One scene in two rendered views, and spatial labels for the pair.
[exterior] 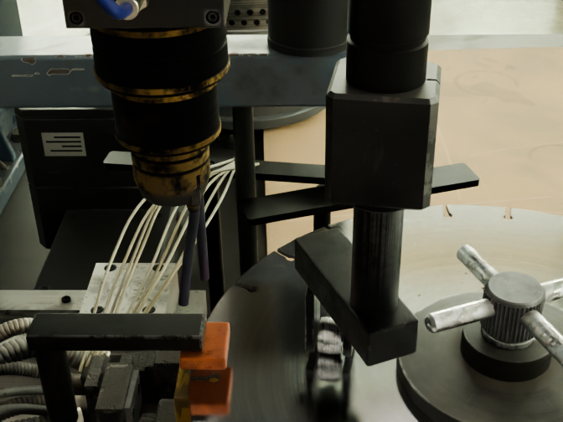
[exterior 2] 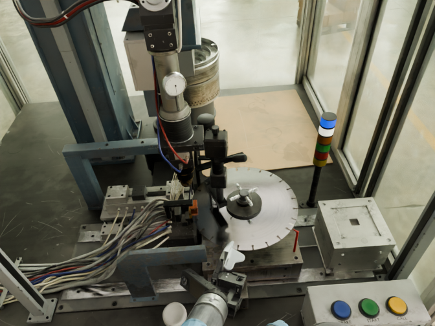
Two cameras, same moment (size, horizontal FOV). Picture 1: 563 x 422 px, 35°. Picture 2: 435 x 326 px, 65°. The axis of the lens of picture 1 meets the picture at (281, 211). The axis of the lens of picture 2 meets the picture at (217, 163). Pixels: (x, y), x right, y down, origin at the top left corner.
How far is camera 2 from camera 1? 0.60 m
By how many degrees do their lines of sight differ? 11
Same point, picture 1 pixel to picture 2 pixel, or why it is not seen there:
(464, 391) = (236, 209)
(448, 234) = (236, 174)
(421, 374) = (229, 206)
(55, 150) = not seen: hidden behind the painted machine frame
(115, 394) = (177, 211)
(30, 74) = (151, 148)
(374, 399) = (222, 211)
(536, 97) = (269, 110)
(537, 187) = (266, 141)
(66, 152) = not seen: hidden behind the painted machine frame
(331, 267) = (213, 191)
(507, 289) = (242, 193)
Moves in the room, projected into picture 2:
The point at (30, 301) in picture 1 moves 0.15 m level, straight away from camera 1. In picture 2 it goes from (153, 189) to (142, 164)
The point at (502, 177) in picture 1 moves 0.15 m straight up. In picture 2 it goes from (258, 139) to (259, 112)
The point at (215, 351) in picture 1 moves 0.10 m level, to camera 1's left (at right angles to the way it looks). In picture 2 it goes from (195, 205) to (162, 208)
